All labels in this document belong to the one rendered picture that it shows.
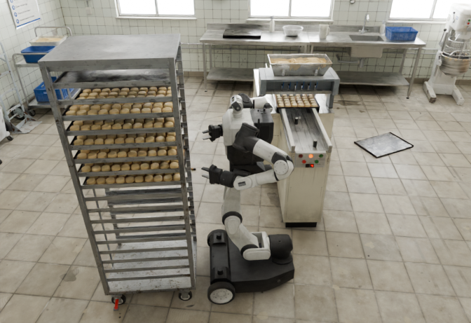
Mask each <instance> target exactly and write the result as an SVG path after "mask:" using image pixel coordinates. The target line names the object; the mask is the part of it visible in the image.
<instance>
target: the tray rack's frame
mask: <svg viewBox="0 0 471 323"><path fill-rule="evenodd" d="M179 42H180V35H175V34H129V35H97V36H70V37H69V38H67V39H66V40H64V41H63V42H62V43H61V44H60V45H58V46H57V47H55V48H54V49H53V50H51V51H50V52H49V53H48V54H47V55H45V56H44V57H42V58H41V59H40V60H39V61H38V63H39V68H40V70H41V75H42V78H43V82H44V85H45V87H46V92H47V95H48V99H49V102H50V106H51V109H52V112H53V116H54V119H55V123H56V126H57V131H58V133H59V136H60V141H61V143H62V148H63V151H64V154H65V158H66V160H67V164H68V168H69V172H70V175H71V179H72V182H73V185H74V189H75V191H76V196H77V199H78V203H79V206H80V209H81V213H82V216H83V220H84V223H85V226H86V230H87V233H88V237H89V241H90V245H91V247H92V250H93V254H94V257H95V262H96V264H97V269H98V272H99V274H100V279H101V281H102V286H103V289H104V293H105V295H111V297H114V301H115V302H116V299H115V298H120V299H119V300H118V302H119V303H122V300H121V296H122V294H140V293H151V292H163V291H179V292H180V293H182V298H189V292H190V290H191V278H190V277H172V278H161V279H148V280H126V281H113V282H107V276H106V274H105V271H104V266H103V263H102V259H101V256H100V251H99V249H98V246H97V241H96V238H95V234H94V230H93V226H92V223H91V220H90V215H89V213H88V208H87V205H86V201H85V198H84V194H83V190H82V188H81V182H80V180H79V175H78V172H77V169H76V165H75V162H74V157H73V154H72V152H71V147H70V144H69V140H68V136H67V132H66V129H65V126H64V121H63V119H62V114H61V111H60V107H59V104H58V100H57V96H56V93H55V89H54V86H53V81H52V78H51V75H50V71H49V68H48V67H73V66H100V65H126V64H168V56H174V57H175V59H176V56H177V51H178V47H179ZM191 242H192V246H193V249H192V250H193V264H194V273H195V281H196V259H197V241H193V239H191ZM183 246H187V243H186V240H171V241H158V242H133V243H120V244H118V247H117V250H120V249H145V248H158V247H183ZM167 256H188V251H187V249H184V250H171V251H158V252H134V253H121V254H115V257H114V260H116V259H141V258H153V257H167ZM178 265H189V260H188V259H177V260H165V261H141V262H128V263H112V267H111V269H118V268H142V267H154V266H178ZM184 273H190V271H189V268H178V269H165V270H142V271H130V272H117V273H110V275H109V278H114V277H137V276H150V275H172V274H184Z"/></svg>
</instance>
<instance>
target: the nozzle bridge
mask: <svg viewBox="0 0 471 323"><path fill-rule="evenodd" d="M290 81H291V84H290ZM297 81H298V83H297ZM283 82H284V85H283V91H281V85H282V84H283ZM303 82H304V85H303V90H302V91H301V84H303ZM310 82H311V85H310V89H309V91H307V87H308V84H309V83H310ZM317 82H318V85H317ZM288 83H289V84H290V88H289V91H287V86H288ZM295 83H297V87H296V91H294V86H295ZM315 83H316V85H317V88H316V90H314V85H315ZM339 83H340V78H339V77H338V76H337V75H336V73H335V71H334V70H333V69H332V68H331V67H330V68H329V69H328V70H327V72H326V73H325V75H324V76H274V74H273V70H272V68H259V95H264V96H266V95H297V94H327V101H326V104H327V106H328V108H329V109H332V108H333V103H334V96H335V95H338V91H339Z"/></svg>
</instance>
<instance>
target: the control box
mask: <svg viewBox="0 0 471 323"><path fill-rule="evenodd" d="M300 154H301V155H303V157H302V158H300V157H299V155H300ZM310 154H312V155H313V157H312V158H309V155H310ZM320 154H322V155H323V157H322V158H320V157H319V155H320ZM325 158H326V151H295V159H294V167H307V165H308V167H325ZM303 160H305V161H306V163H302V161H303ZM315 160H318V161H319V162H318V163H315ZM311 164H313V166H311Z"/></svg>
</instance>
